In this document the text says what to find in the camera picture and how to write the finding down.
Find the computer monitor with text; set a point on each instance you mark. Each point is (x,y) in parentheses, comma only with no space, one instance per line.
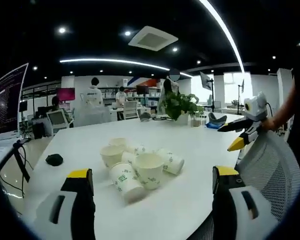
(5,105)

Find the blue cloth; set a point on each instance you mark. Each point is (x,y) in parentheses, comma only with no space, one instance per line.
(213,125)

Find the person's right hand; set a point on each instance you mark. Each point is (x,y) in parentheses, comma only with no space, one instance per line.
(268,123)

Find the white mesh office chair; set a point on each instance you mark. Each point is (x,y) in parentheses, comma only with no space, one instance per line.
(272,165)

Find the pile of paper cups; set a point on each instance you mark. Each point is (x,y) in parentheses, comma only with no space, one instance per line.
(147,170)

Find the small black lump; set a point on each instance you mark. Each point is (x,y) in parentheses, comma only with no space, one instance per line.
(54,160)

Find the black tripod stand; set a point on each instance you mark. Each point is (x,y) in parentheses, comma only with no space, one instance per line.
(240,97)

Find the white table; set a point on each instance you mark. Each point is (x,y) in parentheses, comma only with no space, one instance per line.
(177,140)

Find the green potted plant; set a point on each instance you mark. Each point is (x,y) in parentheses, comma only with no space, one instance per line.
(181,103)

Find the clear jars with brown contents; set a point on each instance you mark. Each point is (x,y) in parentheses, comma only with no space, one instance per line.
(197,121)

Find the pink screen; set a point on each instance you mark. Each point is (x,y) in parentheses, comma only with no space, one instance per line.
(65,94)

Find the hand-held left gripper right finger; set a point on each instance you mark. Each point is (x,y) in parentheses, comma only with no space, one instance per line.
(240,212)

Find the ceiling air vent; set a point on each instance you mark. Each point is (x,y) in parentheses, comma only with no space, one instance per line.
(152,38)

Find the grey rounded object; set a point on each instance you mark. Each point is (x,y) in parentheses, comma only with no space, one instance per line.
(145,117)

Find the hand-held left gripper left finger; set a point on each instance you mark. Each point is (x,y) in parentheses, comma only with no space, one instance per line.
(52,210)

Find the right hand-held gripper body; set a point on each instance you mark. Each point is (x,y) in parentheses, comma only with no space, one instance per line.
(255,107)

